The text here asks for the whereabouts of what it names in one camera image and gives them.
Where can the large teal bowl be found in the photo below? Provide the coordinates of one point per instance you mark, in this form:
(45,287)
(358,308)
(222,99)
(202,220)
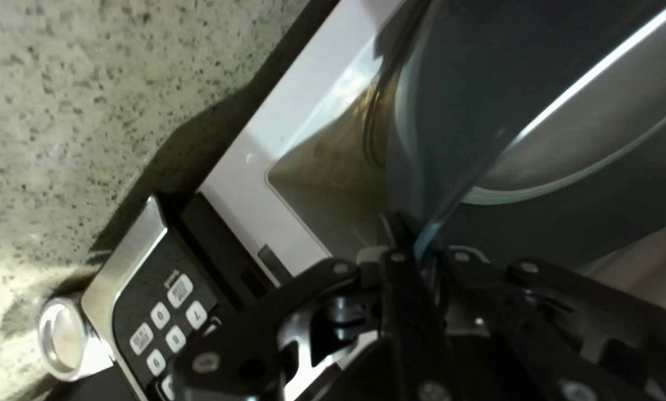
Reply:
(529,127)

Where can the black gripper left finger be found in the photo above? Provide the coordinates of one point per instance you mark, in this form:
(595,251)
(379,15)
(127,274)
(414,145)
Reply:
(338,333)

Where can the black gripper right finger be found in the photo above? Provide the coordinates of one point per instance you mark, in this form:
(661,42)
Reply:
(568,338)

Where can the stainless steel black microwave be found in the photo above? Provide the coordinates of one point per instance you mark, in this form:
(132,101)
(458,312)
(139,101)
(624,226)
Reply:
(306,181)

